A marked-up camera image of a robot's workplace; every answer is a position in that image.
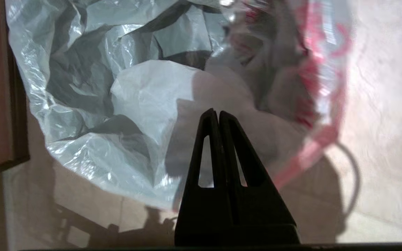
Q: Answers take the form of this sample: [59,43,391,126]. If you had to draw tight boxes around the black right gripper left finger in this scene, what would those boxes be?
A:
[175,109,230,246]

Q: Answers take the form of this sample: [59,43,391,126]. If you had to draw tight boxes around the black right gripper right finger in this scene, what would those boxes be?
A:
[219,111,301,246]

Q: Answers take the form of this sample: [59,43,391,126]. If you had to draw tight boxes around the clear pink-edged new trash bag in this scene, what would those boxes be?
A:
[6,0,353,211]

